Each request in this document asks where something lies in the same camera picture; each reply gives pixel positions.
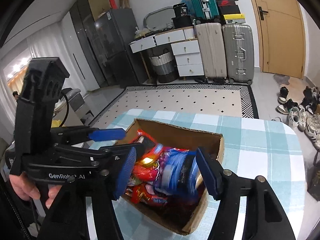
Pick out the stack of shoe boxes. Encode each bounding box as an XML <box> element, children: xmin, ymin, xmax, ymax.
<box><xmin>216</xmin><ymin>0</ymin><xmax>246</xmax><ymax>25</ymax></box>

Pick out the woven laundry basket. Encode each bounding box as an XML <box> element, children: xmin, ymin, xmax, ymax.
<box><xmin>149</xmin><ymin>48</ymin><xmax>178</xmax><ymax>83</ymax></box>

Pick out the dotted floor rug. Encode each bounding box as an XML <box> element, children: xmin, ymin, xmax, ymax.
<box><xmin>90</xmin><ymin>83</ymin><xmax>259</xmax><ymax>127</ymax></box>

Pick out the black paper bag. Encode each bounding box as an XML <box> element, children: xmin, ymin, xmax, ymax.
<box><xmin>307</xmin><ymin>150</ymin><xmax>320</xmax><ymax>202</ymax></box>

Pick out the oval mirror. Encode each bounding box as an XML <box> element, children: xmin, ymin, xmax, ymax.
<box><xmin>143</xmin><ymin>7</ymin><xmax>175</xmax><ymax>31</ymax></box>

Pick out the blue cookie pack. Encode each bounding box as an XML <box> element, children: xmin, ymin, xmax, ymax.
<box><xmin>153</xmin><ymin>148</ymin><xmax>199</xmax><ymax>198</ymax></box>

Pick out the silver suitcase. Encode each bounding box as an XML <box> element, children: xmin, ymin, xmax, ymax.
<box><xmin>222</xmin><ymin>23</ymin><xmax>254</xmax><ymax>85</ymax></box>

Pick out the tall dark cabinet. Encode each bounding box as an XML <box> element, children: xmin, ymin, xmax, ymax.
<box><xmin>69</xmin><ymin>0</ymin><xmax>113</xmax><ymax>87</ymax></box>

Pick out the beige suitcase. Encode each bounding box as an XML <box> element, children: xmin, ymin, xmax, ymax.
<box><xmin>195</xmin><ymin>23</ymin><xmax>227</xmax><ymax>83</ymax></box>

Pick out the red cookie pack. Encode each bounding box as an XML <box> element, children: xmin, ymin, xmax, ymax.
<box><xmin>131</xmin><ymin>183</ymin><xmax>168</xmax><ymax>206</ymax></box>

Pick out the person's left hand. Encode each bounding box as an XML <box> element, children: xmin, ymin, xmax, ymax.
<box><xmin>9</xmin><ymin>173</ymin><xmax>62</xmax><ymax>209</ymax></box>

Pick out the wooden door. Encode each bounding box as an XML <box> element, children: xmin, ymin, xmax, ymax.
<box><xmin>251</xmin><ymin>0</ymin><xmax>305</xmax><ymax>79</ymax></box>

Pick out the white drawer desk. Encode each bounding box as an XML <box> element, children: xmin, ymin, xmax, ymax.
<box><xmin>130</xmin><ymin>26</ymin><xmax>204</xmax><ymax>77</ymax></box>

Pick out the black refrigerator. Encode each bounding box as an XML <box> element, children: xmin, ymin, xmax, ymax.
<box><xmin>95</xmin><ymin>8</ymin><xmax>148</xmax><ymax>88</ymax></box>

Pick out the red corn chip bag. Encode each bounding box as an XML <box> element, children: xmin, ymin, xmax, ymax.
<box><xmin>132</xmin><ymin>129</ymin><xmax>169</xmax><ymax>182</ymax></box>

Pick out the brown SF cardboard box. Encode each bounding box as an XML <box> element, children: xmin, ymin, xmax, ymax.
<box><xmin>116</xmin><ymin>119</ymin><xmax>225</xmax><ymax>235</ymax></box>

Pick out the teal plaid tablecloth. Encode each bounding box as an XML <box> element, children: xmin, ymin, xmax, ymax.
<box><xmin>93</xmin><ymin>109</ymin><xmax>306</xmax><ymax>239</ymax></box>

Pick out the white curtain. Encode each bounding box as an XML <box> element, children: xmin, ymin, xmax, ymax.
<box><xmin>1</xmin><ymin>23</ymin><xmax>87</xmax><ymax>140</ymax></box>

